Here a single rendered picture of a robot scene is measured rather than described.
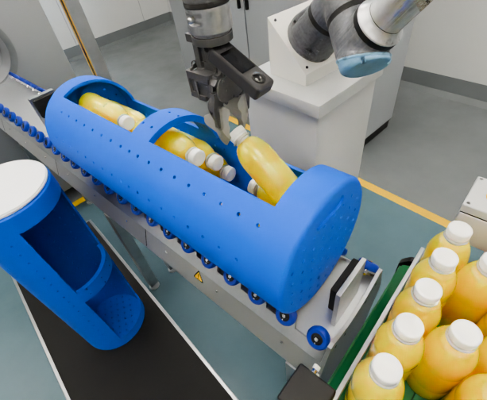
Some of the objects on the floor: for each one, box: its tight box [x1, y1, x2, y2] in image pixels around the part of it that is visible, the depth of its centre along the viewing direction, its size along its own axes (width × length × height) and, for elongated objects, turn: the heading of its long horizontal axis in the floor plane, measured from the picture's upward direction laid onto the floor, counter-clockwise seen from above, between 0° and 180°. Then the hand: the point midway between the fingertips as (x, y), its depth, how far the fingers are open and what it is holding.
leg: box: [103, 213, 160, 290], centre depth 164 cm, size 6×6×63 cm
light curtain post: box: [59, 0, 113, 81], centre depth 169 cm, size 6×6×170 cm
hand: (236, 134), depth 68 cm, fingers closed on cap, 4 cm apart
